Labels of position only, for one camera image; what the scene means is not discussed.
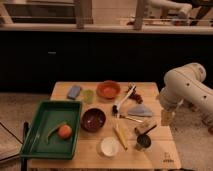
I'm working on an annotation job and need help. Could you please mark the yellow banana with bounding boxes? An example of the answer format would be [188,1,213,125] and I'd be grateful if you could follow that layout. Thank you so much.
[115,124,128,150]

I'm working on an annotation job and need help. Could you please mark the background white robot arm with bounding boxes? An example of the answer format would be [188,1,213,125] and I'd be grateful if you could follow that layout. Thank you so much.
[149,0,192,19]

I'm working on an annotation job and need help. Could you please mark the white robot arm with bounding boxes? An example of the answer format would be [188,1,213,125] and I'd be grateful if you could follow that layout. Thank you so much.
[158,63,213,126]

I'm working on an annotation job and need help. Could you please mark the orange red bowl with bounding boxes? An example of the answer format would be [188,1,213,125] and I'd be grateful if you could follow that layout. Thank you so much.
[96,80,120,99]

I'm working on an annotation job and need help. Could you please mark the dark maroon bowl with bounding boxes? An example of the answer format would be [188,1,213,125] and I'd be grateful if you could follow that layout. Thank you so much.
[81,108,106,132]

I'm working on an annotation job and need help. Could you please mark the small wooden block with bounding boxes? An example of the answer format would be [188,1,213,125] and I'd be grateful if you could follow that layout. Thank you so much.
[135,121,156,135]

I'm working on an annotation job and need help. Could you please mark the blue grey cloth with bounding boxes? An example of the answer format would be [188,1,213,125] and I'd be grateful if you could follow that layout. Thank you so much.
[127,104,153,117]

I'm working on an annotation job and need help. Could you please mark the black metal cup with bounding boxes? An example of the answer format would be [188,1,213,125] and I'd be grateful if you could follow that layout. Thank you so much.
[136,134,151,150]

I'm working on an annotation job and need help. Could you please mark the dark red grapes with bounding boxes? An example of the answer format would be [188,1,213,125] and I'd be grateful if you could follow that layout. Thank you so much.
[127,85,143,104]

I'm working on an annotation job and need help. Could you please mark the silver spoon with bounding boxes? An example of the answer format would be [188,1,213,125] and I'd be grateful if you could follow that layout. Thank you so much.
[116,115,143,123]

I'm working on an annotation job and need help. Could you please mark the white dish brush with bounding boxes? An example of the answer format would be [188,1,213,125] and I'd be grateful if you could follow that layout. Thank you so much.
[112,85,136,116]

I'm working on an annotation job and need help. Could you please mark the white cup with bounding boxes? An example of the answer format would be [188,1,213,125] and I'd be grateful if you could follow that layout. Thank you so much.
[98,137,119,157]

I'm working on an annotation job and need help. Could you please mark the green translucent cup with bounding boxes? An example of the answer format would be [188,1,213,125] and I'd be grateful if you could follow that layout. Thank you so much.
[83,90,94,104]

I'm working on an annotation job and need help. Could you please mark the blue sponge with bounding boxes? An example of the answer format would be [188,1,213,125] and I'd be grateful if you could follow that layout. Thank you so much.
[67,85,81,100]

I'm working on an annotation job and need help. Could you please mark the orange fruit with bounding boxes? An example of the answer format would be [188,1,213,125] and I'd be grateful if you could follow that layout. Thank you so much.
[58,124,72,139]

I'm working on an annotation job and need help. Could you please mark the green chili pepper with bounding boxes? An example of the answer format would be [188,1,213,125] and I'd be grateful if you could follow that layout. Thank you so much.
[46,122,66,144]

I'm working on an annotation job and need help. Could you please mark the green plastic tray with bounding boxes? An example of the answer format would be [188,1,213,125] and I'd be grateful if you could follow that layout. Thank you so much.
[20,101,82,160]

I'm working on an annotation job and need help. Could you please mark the black pole left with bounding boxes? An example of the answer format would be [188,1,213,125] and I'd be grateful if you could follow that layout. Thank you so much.
[20,121,30,171]

